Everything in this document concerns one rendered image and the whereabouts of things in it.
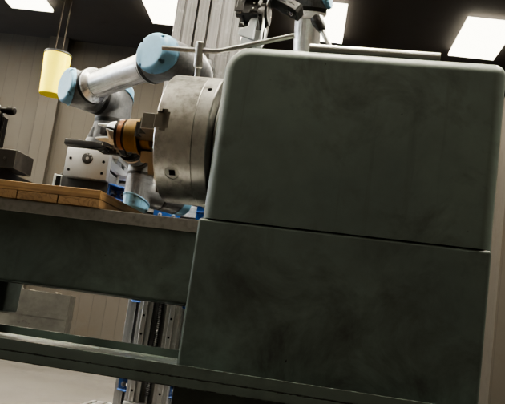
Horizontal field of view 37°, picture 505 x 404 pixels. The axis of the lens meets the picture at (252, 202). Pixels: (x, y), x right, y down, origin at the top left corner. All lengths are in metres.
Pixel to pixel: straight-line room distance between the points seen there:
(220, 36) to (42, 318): 6.82
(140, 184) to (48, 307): 7.16
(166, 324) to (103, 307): 9.15
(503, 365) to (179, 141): 8.64
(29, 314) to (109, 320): 2.58
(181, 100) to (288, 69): 0.27
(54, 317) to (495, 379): 5.39
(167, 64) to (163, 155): 0.48
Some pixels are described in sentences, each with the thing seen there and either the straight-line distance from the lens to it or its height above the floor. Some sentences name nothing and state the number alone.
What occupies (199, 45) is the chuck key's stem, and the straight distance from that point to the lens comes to 1.89.
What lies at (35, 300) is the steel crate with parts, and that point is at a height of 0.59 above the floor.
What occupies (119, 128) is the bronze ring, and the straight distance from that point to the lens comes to 1.91.
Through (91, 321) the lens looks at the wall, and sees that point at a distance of 11.71.
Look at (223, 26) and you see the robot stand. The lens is 2.80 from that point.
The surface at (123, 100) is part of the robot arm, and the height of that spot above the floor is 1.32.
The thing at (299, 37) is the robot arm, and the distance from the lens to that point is 2.49.
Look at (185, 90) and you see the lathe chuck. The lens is 1.79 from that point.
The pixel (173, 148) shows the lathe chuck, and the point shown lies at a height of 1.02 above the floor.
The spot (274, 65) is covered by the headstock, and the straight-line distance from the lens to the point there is 1.67.
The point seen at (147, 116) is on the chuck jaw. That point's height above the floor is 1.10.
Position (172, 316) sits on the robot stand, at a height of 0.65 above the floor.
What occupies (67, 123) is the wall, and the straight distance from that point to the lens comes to 12.27.
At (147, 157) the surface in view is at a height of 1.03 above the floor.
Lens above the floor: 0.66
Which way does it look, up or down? 9 degrees up
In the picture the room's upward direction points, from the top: 8 degrees clockwise
